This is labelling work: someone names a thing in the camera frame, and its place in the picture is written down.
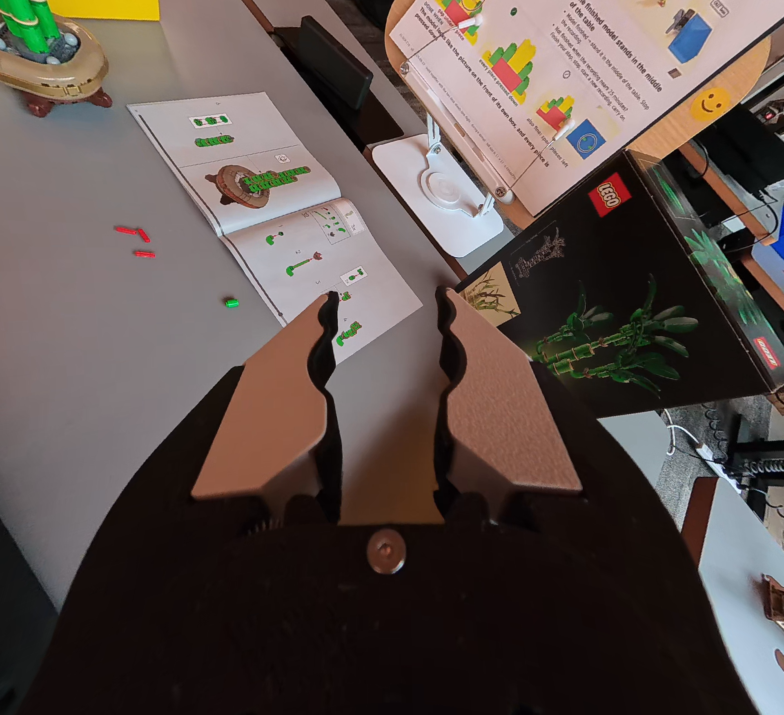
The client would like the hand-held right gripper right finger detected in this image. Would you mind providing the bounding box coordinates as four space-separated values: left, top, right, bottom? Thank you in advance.
433 286 583 521

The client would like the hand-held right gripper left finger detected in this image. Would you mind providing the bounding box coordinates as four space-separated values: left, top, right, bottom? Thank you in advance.
191 291 343 523

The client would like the black building set box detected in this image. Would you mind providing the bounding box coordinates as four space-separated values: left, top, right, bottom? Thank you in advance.
456 151 784 419

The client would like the white stand base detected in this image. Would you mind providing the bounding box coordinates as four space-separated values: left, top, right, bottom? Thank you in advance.
372 114 515 258

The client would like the open building instruction booklet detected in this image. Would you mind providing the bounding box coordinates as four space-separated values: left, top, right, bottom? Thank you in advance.
127 92 423 366

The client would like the blue plastic bin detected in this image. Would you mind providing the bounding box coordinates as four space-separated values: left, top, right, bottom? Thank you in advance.
750 236 784 295

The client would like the printed instruction sheet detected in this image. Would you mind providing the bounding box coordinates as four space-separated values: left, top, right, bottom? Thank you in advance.
390 0 784 217

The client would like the brown woven object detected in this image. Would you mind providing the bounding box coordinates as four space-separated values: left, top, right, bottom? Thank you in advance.
761 574 784 630

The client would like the black rectangular box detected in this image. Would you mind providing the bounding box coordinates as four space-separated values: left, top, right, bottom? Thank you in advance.
274 16 403 148

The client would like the black equipment box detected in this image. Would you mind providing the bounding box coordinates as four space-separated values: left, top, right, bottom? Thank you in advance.
698 104 784 220

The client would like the yellow smiley sticker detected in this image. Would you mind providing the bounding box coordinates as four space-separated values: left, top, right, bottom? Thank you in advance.
690 86 732 124

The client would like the green bamboo brick model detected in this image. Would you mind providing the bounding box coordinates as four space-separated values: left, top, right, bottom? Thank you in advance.
0 0 114 118

